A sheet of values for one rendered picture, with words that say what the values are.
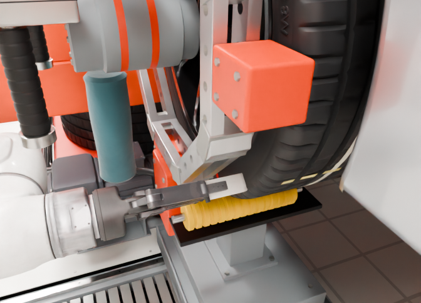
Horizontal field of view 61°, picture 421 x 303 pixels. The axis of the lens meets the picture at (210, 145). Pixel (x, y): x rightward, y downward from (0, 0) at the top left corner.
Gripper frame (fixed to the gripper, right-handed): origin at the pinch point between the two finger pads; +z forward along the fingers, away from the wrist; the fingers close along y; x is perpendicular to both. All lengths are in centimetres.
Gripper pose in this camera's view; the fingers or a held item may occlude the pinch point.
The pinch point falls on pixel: (224, 186)
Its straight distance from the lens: 58.2
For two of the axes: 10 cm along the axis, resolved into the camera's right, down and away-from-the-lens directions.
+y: 2.7, -2.8, -9.2
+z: 9.3, -1.7, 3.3
